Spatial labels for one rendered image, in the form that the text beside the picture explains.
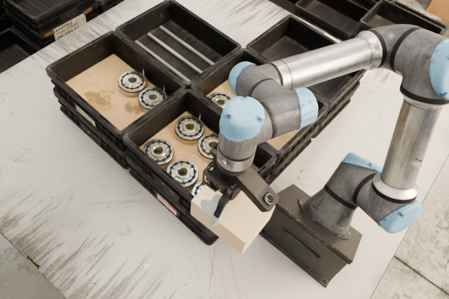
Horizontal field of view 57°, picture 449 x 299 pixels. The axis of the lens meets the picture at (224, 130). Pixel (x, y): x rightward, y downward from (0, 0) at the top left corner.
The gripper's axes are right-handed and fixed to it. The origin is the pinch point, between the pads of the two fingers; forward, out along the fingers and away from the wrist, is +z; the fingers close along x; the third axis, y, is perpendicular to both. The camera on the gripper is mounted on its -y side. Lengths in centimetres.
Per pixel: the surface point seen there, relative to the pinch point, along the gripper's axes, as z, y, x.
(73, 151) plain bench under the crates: 39, 66, 3
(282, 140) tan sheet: 27, 8, -44
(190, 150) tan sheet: 26.5, 29.6, -19.0
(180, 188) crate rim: 16.5, 18.9, -2.1
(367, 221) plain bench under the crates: 40, -30, -45
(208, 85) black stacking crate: 21, 41, -43
